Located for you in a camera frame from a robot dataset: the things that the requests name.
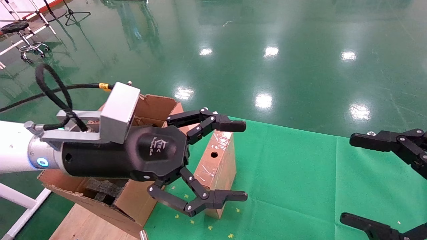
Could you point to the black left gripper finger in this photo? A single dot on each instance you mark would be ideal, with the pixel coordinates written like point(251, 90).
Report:
point(230, 126)
point(227, 196)

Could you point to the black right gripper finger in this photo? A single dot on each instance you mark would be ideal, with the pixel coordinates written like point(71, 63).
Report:
point(370, 140)
point(377, 228)

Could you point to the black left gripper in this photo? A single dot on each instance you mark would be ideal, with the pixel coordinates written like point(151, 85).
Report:
point(100, 160)

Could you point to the small taped cardboard box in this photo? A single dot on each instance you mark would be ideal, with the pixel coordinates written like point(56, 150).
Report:
point(217, 166)

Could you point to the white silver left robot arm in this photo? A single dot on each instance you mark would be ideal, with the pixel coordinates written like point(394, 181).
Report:
point(13, 146)

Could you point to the large open cardboard carton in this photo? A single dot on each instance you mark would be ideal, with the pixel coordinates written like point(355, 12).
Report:
point(133, 203)

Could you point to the black foam block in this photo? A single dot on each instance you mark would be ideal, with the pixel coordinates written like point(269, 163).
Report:
point(103, 188)

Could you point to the green table cloth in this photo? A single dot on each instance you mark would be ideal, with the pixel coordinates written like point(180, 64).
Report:
point(300, 183)

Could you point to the black tripod stand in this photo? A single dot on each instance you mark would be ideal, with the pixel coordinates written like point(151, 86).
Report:
point(70, 12)

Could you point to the black stand with round base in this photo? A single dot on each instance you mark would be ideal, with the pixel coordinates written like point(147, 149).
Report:
point(58, 15)

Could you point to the black stool with chrome base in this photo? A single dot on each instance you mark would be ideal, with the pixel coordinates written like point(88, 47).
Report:
point(15, 27)

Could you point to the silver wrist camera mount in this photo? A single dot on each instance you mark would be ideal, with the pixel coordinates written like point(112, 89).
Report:
point(120, 106)

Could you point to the white table leg frame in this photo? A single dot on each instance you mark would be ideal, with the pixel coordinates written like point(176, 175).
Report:
point(16, 197)

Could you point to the white tube frame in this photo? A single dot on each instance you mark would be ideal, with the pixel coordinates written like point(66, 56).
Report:
point(6, 50)

